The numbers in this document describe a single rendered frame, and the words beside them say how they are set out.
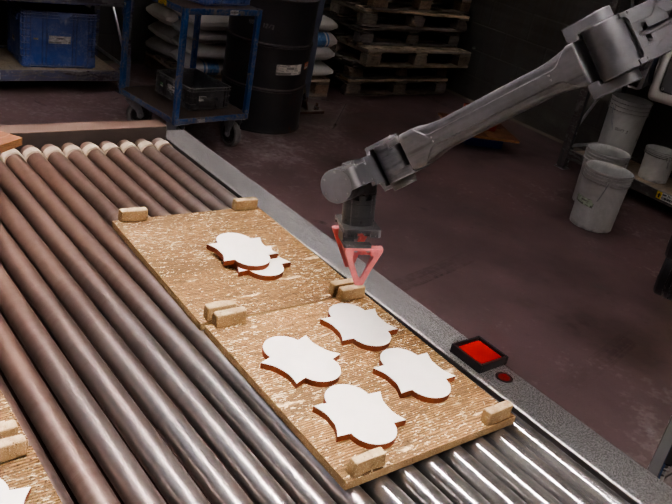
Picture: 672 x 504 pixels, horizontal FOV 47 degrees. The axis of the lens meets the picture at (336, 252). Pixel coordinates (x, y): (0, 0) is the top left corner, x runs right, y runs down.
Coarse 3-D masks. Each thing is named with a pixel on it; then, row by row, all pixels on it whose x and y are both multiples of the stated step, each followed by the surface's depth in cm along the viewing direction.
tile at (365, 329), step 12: (336, 312) 142; (348, 312) 143; (360, 312) 144; (372, 312) 144; (324, 324) 139; (336, 324) 138; (348, 324) 139; (360, 324) 140; (372, 324) 141; (384, 324) 141; (348, 336) 135; (360, 336) 136; (372, 336) 137; (384, 336) 138; (372, 348) 135; (384, 348) 136
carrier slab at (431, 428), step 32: (256, 320) 137; (288, 320) 139; (384, 320) 145; (224, 352) 128; (256, 352) 128; (352, 352) 133; (416, 352) 137; (256, 384) 121; (288, 384) 122; (352, 384) 125; (384, 384) 127; (288, 416) 115; (320, 416) 116; (416, 416) 121; (448, 416) 122; (480, 416) 124; (512, 416) 125; (320, 448) 110; (352, 448) 111; (416, 448) 114; (448, 448) 117; (352, 480) 105
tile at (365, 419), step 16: (336, 400) 118; (352, 400) 119; (368, 400) 120; (336, 416) 115; (352, 416) 116; (368, 416) 116; (384, 416) 117; (400, 416) 118; (336, 432) 112; (352, 432) 112; (368, 432) 113; (384, 432) 114; (368, 448) 111; (384, 448) 112
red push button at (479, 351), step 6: (474, 342) 145; (480, 342) 146; (462, 348) 143; (468, 348) 143; (474, 348) 143; (480, 348) 144; (486, 348) 144; (474, 354) 141; (480, 354) 142; (486, 354) 142; (492, 354) 143; (498, 354) 143; (480, 360) 140; (486, 360) 140
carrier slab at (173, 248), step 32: (128, 224) 161; (160, 224) 163; (192, 224) 166; (224, 224) 169; (256, 224) 172; (160, 256) 151; (192, 256) 153; (288, 256) 161; (192, 288) 142; (224, 288) 145; (256, 288) 147; (288, 288) 149; (320, 288) 151; (192, 320) 135
